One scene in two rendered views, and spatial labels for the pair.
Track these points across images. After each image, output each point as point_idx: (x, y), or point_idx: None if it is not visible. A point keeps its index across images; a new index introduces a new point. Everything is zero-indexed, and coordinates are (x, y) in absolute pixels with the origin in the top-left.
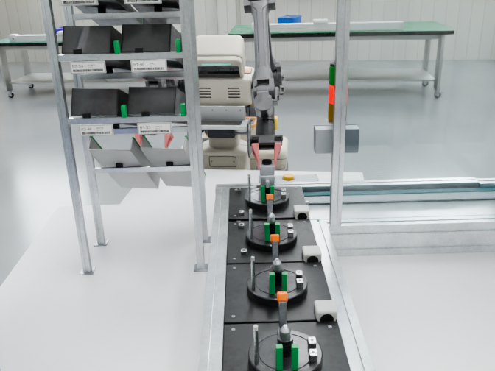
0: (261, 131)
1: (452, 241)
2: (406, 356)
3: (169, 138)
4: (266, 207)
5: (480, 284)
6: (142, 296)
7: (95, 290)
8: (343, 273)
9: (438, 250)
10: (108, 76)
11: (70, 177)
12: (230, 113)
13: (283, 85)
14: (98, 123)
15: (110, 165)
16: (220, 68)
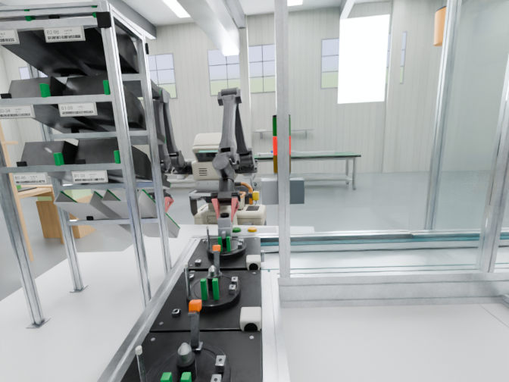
0: (221, 189)
1: (403, 292)
2: None
3: (170, 201)
4: (222, 257)
5: (451, 353)
6: (64, 363)
7: (22, 352)
8: (292, 331)
9: (389, 302)
10: (73, 136)
11: (9, 228)
12: None
13: (256, 166)
14: (32, 171)
15: (85, 218)
16: (211, 154)
